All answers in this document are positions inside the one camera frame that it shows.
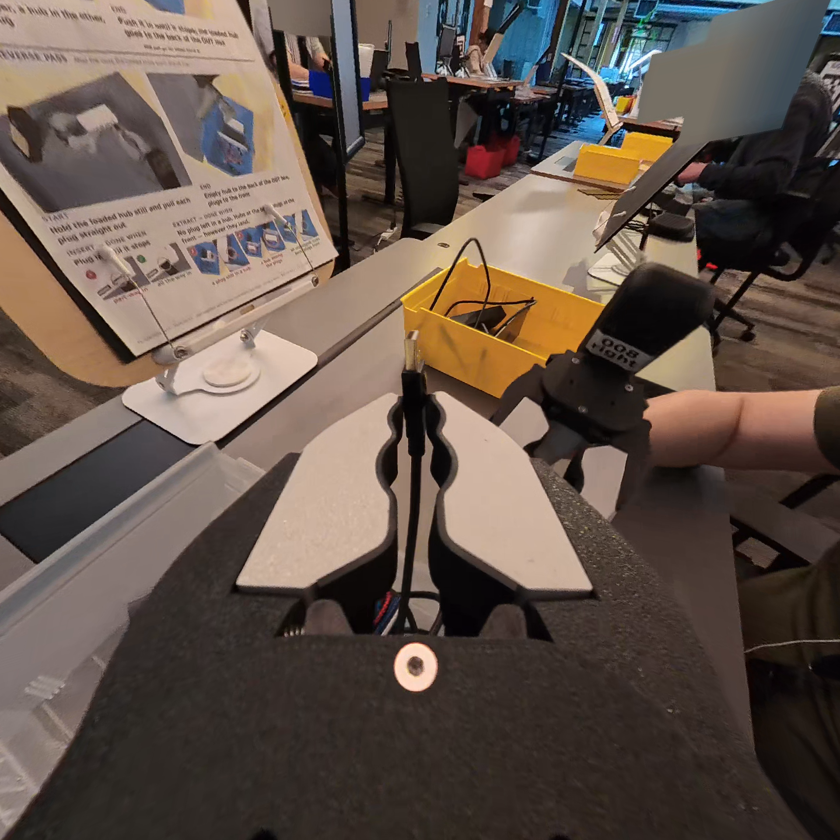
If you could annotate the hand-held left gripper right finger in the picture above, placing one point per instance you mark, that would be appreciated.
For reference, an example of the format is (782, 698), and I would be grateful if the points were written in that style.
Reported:
(512, 518)

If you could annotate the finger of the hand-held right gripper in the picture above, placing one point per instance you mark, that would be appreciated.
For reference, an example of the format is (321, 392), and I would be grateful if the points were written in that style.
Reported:
(552, 444)

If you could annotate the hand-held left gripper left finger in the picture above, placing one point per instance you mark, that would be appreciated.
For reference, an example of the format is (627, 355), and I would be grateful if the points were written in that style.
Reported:
(321, 518)

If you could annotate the long black usb hub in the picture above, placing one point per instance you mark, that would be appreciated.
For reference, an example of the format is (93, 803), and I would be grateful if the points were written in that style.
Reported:
(518, 325)

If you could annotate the yellow plastic bin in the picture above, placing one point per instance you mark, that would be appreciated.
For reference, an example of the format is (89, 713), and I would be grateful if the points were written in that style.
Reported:
(459, 354)

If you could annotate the clear plastic bin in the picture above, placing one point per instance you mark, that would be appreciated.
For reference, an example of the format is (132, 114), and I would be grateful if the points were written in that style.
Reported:
(98, 558)

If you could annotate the person's right forearm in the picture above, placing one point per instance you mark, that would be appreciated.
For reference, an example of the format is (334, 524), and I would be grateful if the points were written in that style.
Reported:
(722, 426)

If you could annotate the white tilted board stand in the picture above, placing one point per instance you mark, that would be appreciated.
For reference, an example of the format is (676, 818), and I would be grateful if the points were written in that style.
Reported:
(613, 269)

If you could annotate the white stand base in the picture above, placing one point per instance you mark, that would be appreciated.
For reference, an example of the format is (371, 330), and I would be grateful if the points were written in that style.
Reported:
(275, 374)

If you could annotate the black mesh wrist pad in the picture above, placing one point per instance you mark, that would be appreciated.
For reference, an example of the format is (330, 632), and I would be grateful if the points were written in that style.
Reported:
(669, 226)

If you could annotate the black tilted board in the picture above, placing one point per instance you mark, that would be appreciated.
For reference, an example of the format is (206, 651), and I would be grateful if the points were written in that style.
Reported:
(656, 190)

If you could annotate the small yellow bin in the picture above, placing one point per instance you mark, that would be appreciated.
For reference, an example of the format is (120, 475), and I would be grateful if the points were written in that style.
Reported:
(646, 144)
(607, 164)

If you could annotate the person's olive shirt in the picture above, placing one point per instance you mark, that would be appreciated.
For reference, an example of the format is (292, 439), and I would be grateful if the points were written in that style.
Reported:
(828, 426)

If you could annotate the red storage bin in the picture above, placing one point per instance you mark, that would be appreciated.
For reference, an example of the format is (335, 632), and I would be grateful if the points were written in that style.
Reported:
(484, 161)

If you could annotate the black office chair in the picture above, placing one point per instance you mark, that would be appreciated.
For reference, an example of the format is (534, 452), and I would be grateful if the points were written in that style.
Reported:
(807, 216)
(420, 151)

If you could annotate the person's olive pants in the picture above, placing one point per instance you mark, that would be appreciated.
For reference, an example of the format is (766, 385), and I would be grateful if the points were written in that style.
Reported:
(794, 610)

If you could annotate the curved white sheet board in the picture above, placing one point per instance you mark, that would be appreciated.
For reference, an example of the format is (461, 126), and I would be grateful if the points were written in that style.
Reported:
(600, 82)

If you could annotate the wooden sheet board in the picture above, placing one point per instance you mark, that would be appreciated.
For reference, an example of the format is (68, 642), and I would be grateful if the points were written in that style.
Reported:
(39, 315)

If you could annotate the brown wooden desk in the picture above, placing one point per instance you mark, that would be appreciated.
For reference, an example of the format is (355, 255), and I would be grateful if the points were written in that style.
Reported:
(377, 103)

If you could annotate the printed instruction sheet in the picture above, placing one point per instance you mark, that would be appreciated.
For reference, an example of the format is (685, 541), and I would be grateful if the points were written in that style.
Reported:
(131, 164)

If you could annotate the blue storage bin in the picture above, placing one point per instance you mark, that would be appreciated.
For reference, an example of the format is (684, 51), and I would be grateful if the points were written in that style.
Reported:
(321, 85)

